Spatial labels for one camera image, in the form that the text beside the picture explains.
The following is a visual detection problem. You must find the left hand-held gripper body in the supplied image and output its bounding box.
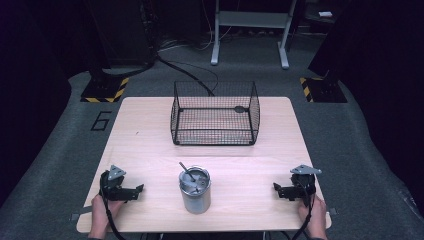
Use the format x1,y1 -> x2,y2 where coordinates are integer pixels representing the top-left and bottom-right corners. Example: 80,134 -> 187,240
99,164 -> 133,202

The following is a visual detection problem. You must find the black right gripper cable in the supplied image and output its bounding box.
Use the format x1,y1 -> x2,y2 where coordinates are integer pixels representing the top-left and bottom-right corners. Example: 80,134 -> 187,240
291,181 -> 317,240

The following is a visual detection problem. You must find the white metal desk frame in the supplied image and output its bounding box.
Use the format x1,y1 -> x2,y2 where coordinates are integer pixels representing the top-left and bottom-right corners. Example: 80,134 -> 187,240
210,0 -> 298,70

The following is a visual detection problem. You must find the black cabinet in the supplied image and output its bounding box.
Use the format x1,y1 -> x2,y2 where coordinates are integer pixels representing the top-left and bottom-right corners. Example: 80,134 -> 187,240
83,0 -> 158,69

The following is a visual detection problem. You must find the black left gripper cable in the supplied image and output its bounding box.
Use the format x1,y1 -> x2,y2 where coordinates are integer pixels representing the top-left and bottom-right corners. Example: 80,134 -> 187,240
99,173 -> 127,240

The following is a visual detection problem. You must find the black wire mesh basket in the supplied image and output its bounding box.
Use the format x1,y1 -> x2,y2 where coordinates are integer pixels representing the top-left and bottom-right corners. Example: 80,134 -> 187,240
170,80 -> 261,147

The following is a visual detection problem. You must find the person's right hand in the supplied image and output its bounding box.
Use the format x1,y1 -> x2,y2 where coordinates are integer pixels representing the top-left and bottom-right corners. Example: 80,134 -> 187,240
297,194 -> 329,240

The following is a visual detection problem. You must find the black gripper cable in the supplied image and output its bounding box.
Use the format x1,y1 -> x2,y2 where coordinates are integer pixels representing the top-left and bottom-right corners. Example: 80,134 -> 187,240
99,173 -> 127,240
291,181 -> 317,240

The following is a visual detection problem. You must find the metal spoon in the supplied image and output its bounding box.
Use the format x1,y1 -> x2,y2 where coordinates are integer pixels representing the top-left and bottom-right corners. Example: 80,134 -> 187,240
178,161 -> 198,184

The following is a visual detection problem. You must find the black floor cable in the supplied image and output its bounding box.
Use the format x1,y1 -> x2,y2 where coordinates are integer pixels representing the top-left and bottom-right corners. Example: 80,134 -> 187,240
155,53 -> 220,98

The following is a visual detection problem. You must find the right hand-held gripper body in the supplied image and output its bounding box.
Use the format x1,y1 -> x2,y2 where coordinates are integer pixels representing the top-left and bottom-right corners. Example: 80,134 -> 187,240
289,163 -> 323,205

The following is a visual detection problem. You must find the person's left hand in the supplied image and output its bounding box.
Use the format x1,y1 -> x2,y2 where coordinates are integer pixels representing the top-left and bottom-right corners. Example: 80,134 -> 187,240
88,193 -> 125,240

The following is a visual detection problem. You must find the steel tumbler with lid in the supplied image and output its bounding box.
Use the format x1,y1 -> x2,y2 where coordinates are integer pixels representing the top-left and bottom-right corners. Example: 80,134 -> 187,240
178,165 -> 212,215

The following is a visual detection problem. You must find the black stand base striped edge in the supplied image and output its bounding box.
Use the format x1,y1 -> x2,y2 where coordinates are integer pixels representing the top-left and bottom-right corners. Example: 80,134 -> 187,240
80,76 -> 130,104
298,76 -> 348,104

